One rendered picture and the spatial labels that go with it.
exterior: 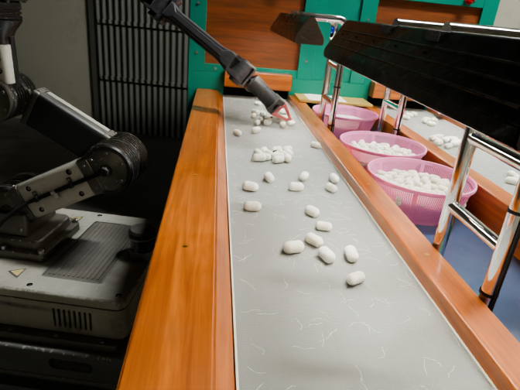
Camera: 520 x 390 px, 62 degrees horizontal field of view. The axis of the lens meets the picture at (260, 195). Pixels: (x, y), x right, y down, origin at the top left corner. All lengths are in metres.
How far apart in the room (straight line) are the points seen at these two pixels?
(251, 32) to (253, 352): 1.65
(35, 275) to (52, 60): 3.28
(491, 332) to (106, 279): 0.84
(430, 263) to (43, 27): 3.94
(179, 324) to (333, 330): 0.20
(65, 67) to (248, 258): 3.70
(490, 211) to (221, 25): 1.35
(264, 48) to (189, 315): 1.62
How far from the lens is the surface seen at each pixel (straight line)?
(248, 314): 0.60
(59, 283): 1.16
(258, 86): 1.54
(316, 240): 0.77
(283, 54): 2.05
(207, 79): 2.03
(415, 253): 0.78
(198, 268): 0.64
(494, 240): 0.70
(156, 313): 0.56
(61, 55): 4.28
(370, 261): 0.77
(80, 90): 4.26
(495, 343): 0.63
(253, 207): 0.87
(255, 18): 2.03
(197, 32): 1.61
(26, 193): 1.22
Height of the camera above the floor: 1.12
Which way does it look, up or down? 23 degrees down
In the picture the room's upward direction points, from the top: 6 degrees clockwise
